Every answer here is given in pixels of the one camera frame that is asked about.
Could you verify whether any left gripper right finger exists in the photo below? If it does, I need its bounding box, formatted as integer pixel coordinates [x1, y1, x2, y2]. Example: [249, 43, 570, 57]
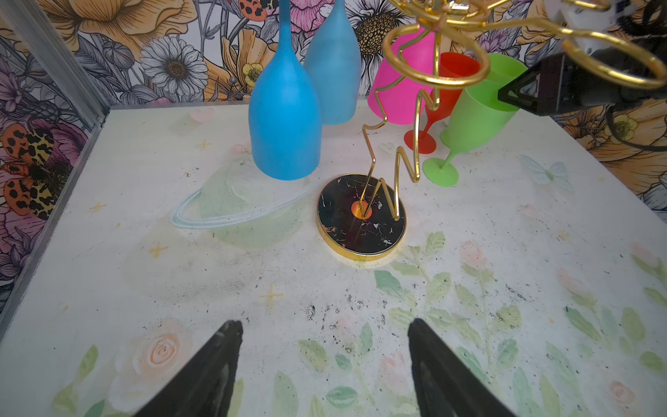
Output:
[407, 318, 515, 417]

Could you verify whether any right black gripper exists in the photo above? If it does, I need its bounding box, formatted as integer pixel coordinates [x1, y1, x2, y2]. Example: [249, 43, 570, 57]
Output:
[497, 53, 666, 116]

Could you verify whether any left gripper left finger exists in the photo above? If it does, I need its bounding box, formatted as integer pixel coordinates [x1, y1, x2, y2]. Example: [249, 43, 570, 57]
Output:
[135, 320, 243, 417]

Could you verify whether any green wine glass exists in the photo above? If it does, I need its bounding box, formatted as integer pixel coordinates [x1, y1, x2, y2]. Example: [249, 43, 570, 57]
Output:
[422, 53, 527, 187]

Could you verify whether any red wine glass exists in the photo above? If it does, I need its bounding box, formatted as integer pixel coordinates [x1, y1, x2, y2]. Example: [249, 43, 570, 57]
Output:
[419, 52, 480, 155]

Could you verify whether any pink wine glass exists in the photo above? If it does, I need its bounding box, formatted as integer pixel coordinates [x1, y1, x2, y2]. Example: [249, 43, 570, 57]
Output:
[368, 32, 435, 125]

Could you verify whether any back light blue wine glass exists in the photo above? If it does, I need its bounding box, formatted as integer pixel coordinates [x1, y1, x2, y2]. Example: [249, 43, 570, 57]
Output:
[304, 1, 362, 126]

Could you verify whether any gold wire wine glass rack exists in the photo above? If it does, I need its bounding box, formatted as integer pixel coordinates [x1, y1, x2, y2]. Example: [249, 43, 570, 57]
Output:
[317, 1, 666, 261]

